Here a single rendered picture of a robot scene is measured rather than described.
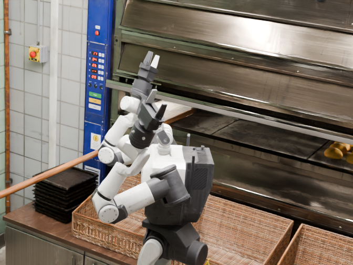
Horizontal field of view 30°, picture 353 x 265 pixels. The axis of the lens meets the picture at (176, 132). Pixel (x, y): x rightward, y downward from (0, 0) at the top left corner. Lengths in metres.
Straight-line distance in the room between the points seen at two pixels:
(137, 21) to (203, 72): 0.49
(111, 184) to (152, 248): 0.51
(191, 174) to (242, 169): 1.02
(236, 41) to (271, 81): 0.28
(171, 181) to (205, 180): 0.23
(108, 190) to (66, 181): 1.49
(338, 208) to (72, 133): 1.75
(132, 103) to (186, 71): 0.77
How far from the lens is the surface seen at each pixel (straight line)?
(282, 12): 3.45
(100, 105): 4.05
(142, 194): 2.58
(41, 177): 3.06
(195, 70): 3.69
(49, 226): 3.96
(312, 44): 3.40
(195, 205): 2.83
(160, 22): 3.75
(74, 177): 4.05
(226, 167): 3.75
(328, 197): 3.57
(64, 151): 4.36
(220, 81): 3.62
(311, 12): 3.39
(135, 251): 3.63
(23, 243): 4.07
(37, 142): 4.50
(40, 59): 4.23
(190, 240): 2.91
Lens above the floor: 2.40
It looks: 19 degrees down
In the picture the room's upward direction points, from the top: 5 degrees clockwise
